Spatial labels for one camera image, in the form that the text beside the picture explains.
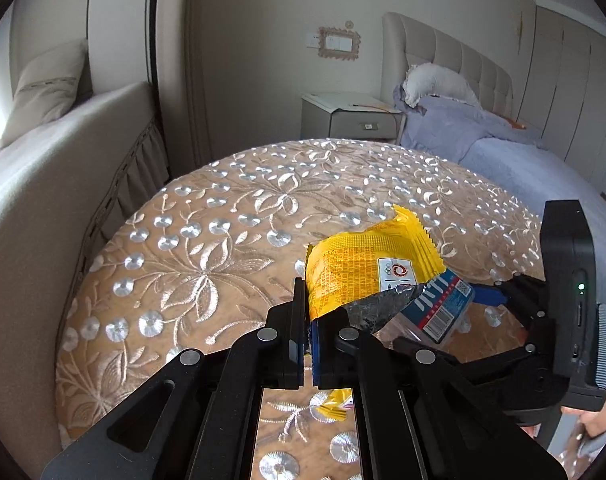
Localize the blue labelled clear box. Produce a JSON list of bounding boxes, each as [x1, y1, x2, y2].
[[376, 270, 474, 350]]

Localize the yellow snack bag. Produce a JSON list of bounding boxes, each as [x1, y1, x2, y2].
[[305, 204, 447, 424]]

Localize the person's right hand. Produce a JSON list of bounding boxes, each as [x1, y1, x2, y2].
[[522, 404, 606, 441]]

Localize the floral embroidered tablecloth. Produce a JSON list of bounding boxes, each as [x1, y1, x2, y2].
[[54, 138, 547, 480]]

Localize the bed with lavender cover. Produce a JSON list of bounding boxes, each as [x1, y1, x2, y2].
[[393, 86, 606, 304]]

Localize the beige wardrobe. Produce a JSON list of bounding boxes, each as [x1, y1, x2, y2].
[[518, 6, 606, 192]]

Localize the white pillow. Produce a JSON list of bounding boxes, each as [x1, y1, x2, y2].
[[400, 63, 481, 107]]

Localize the white bedside nightstand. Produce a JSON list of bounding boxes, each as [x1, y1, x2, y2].
[[300, 92, 405, 143]]

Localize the beige window seat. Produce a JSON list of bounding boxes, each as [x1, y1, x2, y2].
[[0, 82, 168, 479]]

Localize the beige tufted headboard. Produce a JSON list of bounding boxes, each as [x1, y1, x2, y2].
[[380, 12, 513, 117]]

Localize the beige cushion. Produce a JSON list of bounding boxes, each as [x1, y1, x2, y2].
[[0, 39, 88, 150]]

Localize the framed wall switch plate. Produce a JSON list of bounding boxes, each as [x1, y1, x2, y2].
[[305, 21, 361, 61]]

